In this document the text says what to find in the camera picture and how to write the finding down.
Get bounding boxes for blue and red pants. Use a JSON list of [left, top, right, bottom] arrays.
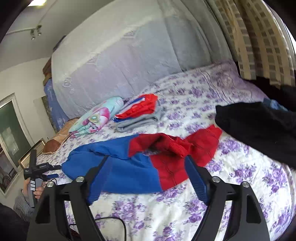
[[62, 125, 222, 194]]

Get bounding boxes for left hand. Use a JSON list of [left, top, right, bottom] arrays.
[[22, 178, 46, 199]]

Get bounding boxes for framed picture leaning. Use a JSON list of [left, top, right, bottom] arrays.
[[18, 138, 46, 169]]

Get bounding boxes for orange brown pillow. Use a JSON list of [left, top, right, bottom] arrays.
[[42, 118, 78, 155]]

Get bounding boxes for grey knitted left sleeve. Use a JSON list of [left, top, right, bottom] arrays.
[[13, 189, 34, 222]]

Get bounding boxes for blue patterned bedding stack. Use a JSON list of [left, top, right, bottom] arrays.
[[42, 58, 70, 133]]

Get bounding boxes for folded floral blanket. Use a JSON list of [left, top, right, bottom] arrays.
[[69, 97, 124, 138]]

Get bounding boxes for black garment on bed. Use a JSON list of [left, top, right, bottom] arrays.
[[215, 78, 295, 168]]

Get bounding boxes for folded grey garment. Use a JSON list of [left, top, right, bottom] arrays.
[[115, 101, 162, 133]]

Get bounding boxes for folded red blue garment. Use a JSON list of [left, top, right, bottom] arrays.
[[113, 93, 158, 123]]

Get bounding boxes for purple floral bedspread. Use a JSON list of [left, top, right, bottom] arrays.
[[37, 62, 295, 240]]

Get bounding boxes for white lace covered headboard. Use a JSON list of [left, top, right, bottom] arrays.
[[52, 1, 232, 118]]

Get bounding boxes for checkered beige curtain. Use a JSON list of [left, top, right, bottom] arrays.
[[208, 0, 295, 87]]

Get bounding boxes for black cable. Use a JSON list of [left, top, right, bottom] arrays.
[[68, 216, 127, 241]]

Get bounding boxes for window with white frame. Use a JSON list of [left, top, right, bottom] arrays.
[[1, 93, 32, 196]]

